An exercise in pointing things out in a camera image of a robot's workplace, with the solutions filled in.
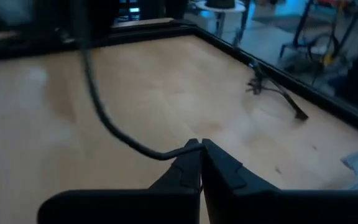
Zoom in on coiled black floor cable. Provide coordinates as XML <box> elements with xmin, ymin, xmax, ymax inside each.
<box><xmin>306</xmin><ymin>32</ymin><xmax>343</xmax><ymax>68</ymax></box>

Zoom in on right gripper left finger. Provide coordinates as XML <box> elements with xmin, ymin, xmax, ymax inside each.
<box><xmin>37</xmin><ymin>138</ymin><xmax>203</xmax><ymax>224</ymax></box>

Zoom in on black safety glasses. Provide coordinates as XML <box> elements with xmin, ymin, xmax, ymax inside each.
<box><xmin>246</xmin><ymin>60</ymin><xmax>310</xmax><ymax>121</ymax></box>

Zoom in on thin black cord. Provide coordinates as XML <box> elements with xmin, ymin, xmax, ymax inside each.
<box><xmin>81</xmin><ymin>43</ymin><xmax>206</xmax><ymax>162</ymax></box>

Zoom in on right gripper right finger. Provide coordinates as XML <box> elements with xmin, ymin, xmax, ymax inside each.
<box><xmin>201</xmin><ymin>138</ymin><xmax>358</xmax><ymax>224</ymax></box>

